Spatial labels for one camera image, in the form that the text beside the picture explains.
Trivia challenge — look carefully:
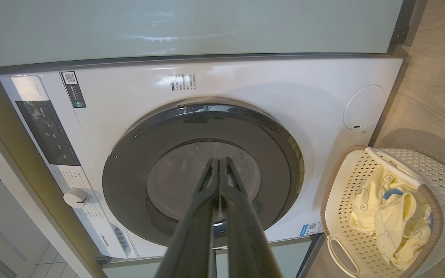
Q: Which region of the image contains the black touch control display panel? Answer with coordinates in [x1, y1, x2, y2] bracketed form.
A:
[16, 101, 81, 166]

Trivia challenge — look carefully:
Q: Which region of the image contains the white front-load washing machine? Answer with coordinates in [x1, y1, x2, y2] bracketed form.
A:
[0, 58, 403, 259]

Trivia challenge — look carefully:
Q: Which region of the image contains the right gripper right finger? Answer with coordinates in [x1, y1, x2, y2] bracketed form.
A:
[220, 157, 283, 278]

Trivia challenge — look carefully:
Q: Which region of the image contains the printed text label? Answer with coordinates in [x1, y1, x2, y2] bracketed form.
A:
[170, 73, 198, 91]

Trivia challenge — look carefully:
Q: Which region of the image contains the black QR code sticker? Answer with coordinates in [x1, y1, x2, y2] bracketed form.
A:
[61, 71, 87, 108]

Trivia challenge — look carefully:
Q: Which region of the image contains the blue energy label sticker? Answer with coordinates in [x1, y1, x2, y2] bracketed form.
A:
[300, 222, 323, 236]

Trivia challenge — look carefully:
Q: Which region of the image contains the cream perforated laundry basket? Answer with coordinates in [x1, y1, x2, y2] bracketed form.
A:
[320, 146, 445, 278]

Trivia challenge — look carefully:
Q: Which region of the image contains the pale green cabinet panel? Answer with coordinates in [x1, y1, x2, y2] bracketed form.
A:
[0, 0, 405, 69]

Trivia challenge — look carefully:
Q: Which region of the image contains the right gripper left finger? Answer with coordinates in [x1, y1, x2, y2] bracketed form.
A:
[155, 158, 220, 278]

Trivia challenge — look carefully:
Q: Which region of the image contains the yellow garment with blue trim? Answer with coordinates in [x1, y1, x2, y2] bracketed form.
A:
[373, 188, 435, 271]

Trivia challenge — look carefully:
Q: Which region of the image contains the white washing machine dial knob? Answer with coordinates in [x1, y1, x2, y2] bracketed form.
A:
[63, 188, 90, 209]

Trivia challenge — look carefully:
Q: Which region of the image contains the yellow bear-print garment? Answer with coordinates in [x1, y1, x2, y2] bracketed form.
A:
[350, 166, 420, 236]

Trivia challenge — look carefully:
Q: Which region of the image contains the round white filter cover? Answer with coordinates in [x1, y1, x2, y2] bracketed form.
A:
[343, 85, 386, 131]

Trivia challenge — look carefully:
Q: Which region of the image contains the white Hisense detergent drawer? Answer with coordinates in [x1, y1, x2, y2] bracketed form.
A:
[91, 216, 134, 258]

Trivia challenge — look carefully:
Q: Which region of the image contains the dark round washer door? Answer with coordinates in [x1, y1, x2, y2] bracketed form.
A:
[102, 103, 305, 247]

